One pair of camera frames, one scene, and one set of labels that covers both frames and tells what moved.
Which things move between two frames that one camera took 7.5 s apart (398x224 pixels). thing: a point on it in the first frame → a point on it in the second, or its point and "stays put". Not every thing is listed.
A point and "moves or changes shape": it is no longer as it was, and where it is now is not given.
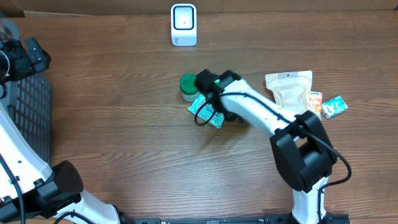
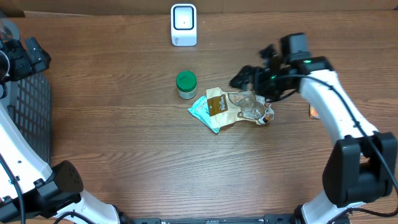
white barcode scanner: (183, 25) stays put
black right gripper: (232, 119) → (257, 74)
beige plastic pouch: (291, 90) moves or changes shape
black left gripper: (30, 59) stays put
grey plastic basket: (28, 101) stays put
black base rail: (331, 218) stays put
